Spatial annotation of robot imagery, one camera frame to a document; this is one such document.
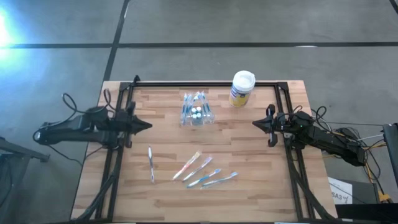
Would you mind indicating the black metal stand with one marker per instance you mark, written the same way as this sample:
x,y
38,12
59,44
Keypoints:
x,y
31,154

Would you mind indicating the black box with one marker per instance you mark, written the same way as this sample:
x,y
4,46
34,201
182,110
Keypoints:
x,y
367,214

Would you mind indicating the white printed sign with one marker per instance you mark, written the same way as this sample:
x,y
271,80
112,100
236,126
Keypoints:
x,y
340,186

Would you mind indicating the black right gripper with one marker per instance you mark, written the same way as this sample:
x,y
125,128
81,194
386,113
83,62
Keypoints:
x,y
283,124

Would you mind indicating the grey box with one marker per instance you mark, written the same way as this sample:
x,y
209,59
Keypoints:
x,y
365,191

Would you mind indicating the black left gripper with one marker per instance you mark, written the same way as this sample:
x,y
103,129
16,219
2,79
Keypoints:
x,y
124,123

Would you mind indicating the clear plastic organizer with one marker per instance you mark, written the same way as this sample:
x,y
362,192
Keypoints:
x,y
205,121

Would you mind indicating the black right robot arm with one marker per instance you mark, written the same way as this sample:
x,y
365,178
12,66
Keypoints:
x,y
329,140

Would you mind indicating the yellow white wipes canister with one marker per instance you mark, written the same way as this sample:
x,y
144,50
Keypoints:
x,y
241,93

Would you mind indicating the black aluminium table frame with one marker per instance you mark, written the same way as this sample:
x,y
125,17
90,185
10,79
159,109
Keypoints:
x,y
202,84

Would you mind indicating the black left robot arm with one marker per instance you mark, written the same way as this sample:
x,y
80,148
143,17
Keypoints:
x,y
71,129

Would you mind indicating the black panel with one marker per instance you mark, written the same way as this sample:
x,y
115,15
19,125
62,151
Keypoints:
x,y
392,149

